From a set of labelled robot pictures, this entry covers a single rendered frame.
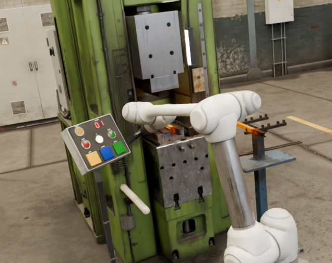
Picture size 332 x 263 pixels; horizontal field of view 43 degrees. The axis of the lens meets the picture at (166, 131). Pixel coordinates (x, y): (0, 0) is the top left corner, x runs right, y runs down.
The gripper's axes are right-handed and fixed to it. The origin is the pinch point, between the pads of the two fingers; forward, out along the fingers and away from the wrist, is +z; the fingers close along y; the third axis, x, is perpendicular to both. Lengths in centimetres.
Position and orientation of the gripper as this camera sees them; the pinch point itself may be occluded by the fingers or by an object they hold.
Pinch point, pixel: (130, 140)
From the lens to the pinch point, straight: 249.2
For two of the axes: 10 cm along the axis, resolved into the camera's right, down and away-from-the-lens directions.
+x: -4.8, -8.8, 0.9
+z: -5.9, 3.9, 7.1
